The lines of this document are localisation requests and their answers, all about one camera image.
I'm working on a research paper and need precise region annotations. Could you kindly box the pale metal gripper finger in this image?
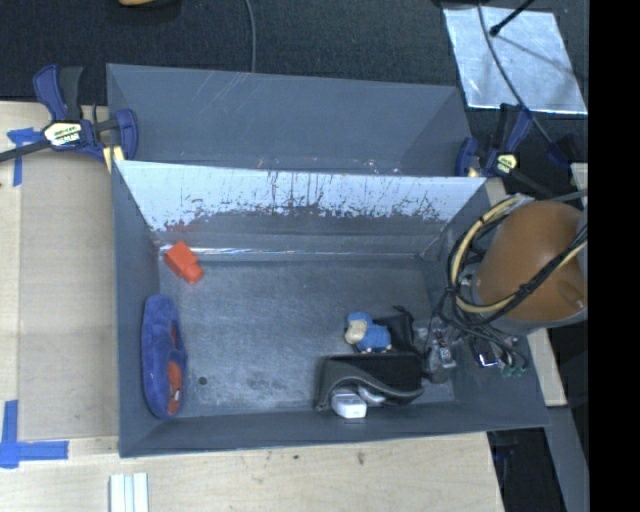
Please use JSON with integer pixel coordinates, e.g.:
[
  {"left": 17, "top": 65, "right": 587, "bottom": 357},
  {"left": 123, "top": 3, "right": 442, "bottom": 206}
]
[
  {"left": 424, "top": 347, "right": 458, "bottom": 385},
  {"left": 418, "top": 324, "right": 454, "bottom": 347}
]

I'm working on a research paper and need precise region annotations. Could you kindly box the black pouch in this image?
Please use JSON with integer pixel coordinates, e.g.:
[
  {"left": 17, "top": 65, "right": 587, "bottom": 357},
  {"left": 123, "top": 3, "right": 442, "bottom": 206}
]
[{"left": 313, "top": 305, "right": 426, "bottom": 412}]

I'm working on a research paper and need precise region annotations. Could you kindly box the blue toy sheep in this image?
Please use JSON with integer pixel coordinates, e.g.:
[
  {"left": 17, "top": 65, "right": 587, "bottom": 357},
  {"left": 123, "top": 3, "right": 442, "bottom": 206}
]
[{"left": 343, "top": 312, "right": 393, "bottom": 355}]

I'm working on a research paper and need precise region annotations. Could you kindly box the small white box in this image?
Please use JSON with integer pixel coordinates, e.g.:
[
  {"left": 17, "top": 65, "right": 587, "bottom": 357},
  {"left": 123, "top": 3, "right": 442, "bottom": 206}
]
[{"left": 330, "top": 391, "right": 368, "bottom": 420}]

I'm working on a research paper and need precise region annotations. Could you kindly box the grey metal bin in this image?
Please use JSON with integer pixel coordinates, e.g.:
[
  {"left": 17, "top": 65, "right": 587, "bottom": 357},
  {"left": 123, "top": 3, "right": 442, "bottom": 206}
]
[{"left": 104, "top": 62, "right": 552, "bottom": 459}]

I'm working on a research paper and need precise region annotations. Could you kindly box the orange-red plastic block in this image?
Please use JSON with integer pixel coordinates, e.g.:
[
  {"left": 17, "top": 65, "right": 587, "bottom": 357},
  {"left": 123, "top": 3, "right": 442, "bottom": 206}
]
[{"left": 163, "top": 241, "right": 205, "bottom": 285}]

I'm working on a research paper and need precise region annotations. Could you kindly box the blue and orange plush toy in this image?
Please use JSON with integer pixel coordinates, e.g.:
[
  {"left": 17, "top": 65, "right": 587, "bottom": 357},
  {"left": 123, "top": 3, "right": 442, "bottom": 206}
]
[{"left": 140, "top": 293, "right": 189, "bottom": 420}]

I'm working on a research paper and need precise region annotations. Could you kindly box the pale wood board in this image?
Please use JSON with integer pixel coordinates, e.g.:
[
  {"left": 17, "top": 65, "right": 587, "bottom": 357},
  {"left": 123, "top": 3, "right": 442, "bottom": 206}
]
[{"left": 17, "top": 149, "right": 121, "bottom": 442}]

